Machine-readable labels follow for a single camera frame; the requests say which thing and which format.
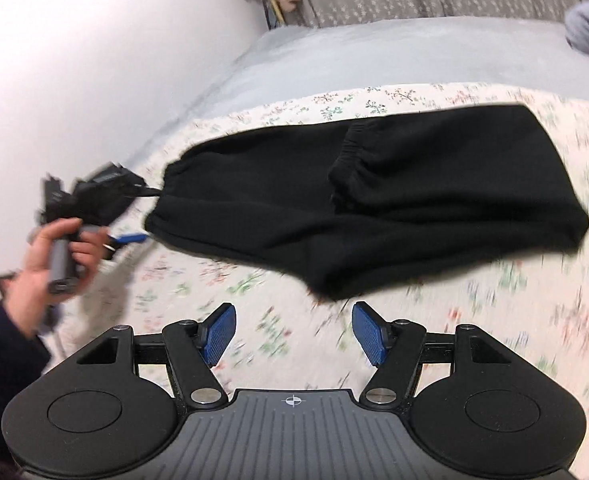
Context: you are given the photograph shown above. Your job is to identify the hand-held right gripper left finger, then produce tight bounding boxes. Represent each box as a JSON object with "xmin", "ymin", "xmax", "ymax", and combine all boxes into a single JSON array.
[{"xmin": 72, "ymin": 302, "xmax": 238, "ymax": 409}]

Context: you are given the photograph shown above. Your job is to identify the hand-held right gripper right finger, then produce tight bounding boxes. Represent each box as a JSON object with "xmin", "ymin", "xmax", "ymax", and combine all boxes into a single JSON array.
[{"xmin": 351, "ymin": 301, "xmax": 518, "ymax": 407}]

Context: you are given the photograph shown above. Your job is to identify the black pants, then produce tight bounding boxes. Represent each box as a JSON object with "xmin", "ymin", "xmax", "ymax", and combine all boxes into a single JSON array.
[{"xmin": 144, "ymin": 103, "xmax": 589, "ymax": 302}]

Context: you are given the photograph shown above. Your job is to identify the person's left forearm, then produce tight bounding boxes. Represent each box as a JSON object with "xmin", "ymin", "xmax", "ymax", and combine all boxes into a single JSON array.
[{"xmin": 0, "ymin": 304, "xmax": 54, "ymax": 463}]

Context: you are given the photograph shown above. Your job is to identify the person's left hand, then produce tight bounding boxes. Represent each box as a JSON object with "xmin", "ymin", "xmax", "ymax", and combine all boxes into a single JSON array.
[{"xmin": 10, "ymin": 216, "xmax": 111, "ymax": 307}]

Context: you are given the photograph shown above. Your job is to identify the floral bed sheet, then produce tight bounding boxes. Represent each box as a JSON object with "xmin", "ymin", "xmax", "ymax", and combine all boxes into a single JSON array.
[{"xmin": 49, "ymin": 82, "xmax": 589, "ymax": 480}]

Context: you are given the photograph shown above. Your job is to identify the grey bed blanket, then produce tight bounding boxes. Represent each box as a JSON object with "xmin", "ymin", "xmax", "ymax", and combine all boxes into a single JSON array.
[{"xmin": 124, "ymin": 16, "xmax": 589, "ymax": 161}]

